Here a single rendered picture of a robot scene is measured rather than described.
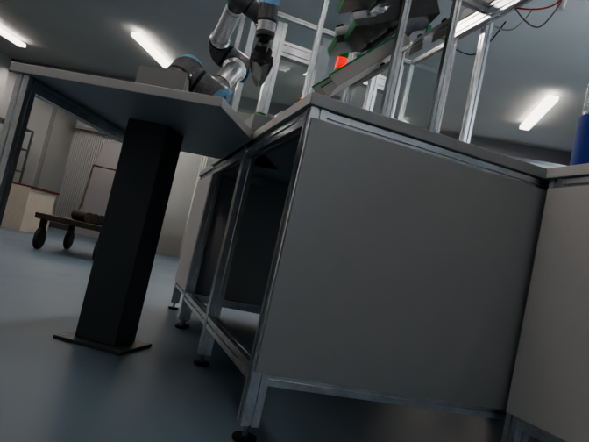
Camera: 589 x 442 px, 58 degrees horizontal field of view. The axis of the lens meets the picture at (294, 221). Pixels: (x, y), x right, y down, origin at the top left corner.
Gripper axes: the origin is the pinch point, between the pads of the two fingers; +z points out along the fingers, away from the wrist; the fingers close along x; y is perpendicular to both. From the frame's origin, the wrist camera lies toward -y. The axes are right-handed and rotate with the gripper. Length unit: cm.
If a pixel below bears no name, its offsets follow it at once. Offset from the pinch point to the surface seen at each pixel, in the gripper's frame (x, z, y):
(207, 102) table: 12, 22, -54
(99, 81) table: 46, 19, -45
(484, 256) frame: -70, 55, -66
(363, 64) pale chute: -32, 2, -47
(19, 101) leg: 71, 27, -38
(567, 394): -87, 85, -85
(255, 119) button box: -1.1, 15.7, -6.8
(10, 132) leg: 72, 37, -38
